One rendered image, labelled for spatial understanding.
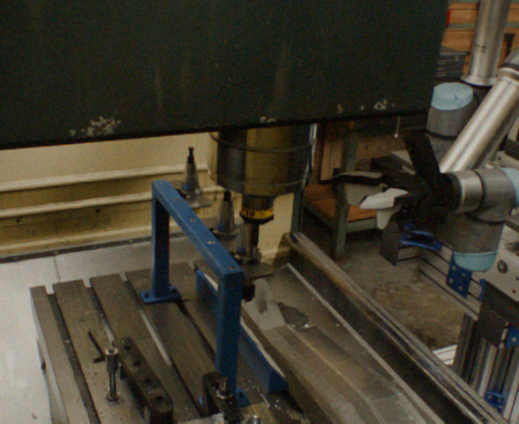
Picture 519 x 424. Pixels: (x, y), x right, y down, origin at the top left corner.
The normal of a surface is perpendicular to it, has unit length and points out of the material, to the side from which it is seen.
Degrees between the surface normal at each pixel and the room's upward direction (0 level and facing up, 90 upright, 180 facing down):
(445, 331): 0
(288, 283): 17
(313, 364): 7
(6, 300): 24
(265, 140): 90
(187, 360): 0
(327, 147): 90
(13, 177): 90
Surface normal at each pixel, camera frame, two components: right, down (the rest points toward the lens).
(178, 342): 0.06, -0.91
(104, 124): 0.41, 0.41
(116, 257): 0.22, -0.66
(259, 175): -0.07, 0.42
